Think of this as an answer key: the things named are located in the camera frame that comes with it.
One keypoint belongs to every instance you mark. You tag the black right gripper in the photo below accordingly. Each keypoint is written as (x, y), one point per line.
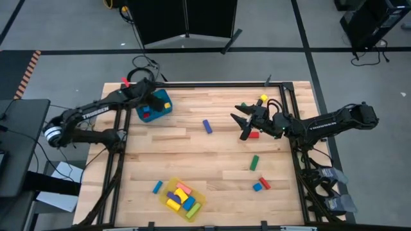
(265, 120)

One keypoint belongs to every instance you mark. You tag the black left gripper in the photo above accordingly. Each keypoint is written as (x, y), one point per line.
(143, 91)

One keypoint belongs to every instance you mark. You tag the red wooden cube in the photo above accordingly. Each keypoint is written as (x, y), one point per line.
(146, 115)

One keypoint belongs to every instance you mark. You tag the wide red wooden block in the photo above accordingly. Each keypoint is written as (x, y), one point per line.
(255, 135)

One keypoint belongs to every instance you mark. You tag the purple wooden block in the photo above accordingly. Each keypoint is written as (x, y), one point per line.
(207, 126)

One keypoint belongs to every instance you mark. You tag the slim red wooden block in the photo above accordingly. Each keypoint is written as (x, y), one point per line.
(265, 183)

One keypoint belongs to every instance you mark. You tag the blue wooden cube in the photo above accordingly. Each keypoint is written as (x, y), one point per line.
(146, 109)
(257, 187)

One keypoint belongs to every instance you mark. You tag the slim blue wooden block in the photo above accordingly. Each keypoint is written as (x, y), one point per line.
(157, 186)

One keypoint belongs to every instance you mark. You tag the pink wooden block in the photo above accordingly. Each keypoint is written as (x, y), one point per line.
(183, 188)

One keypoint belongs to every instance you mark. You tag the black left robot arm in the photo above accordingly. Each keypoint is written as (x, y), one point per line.
(96, 110)

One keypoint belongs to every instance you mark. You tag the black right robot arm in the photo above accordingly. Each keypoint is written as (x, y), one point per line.
(321, 125)

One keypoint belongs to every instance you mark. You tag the yellow wooden cube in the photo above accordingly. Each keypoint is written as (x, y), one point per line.
(264, 97)
(167, 105)

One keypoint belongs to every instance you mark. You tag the teal plastic bin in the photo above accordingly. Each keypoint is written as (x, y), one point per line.
(162, 116)

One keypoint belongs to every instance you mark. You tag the small red strip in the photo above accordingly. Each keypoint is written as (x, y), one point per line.
(125, 81)

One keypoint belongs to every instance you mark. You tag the black folding partition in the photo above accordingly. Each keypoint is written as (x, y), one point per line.
(167, 19)

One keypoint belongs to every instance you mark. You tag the yellow translucent plastic bin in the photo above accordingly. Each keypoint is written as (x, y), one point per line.
(198, 198)

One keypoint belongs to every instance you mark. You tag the yellow wooden arch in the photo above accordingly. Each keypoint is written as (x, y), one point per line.
(182, 195)

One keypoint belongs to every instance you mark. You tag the yellow wooden cylinder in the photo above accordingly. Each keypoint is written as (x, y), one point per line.
(173, 204)

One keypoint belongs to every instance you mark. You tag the grey blue bag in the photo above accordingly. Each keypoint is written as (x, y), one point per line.
(334, 174)
(342, 203)

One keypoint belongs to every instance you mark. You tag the light green wooden block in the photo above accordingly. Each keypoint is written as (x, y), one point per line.
(193, 210)

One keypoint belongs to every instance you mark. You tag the white paper sheet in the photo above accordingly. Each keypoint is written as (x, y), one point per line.
(57, 202)

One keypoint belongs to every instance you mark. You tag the black desk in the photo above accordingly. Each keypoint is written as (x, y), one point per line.
(19, 144)

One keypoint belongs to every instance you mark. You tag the black equipment rack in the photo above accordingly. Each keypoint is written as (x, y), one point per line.
(369, 19)

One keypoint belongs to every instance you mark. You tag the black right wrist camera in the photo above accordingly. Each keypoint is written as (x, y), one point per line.
(245, 133)

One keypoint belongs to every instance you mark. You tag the black aluminium table frame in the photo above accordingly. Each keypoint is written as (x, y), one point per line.
(224, 85)

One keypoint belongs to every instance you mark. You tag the black frame clamp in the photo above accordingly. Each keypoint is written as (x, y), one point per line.
(264, 225)
(151, 226)

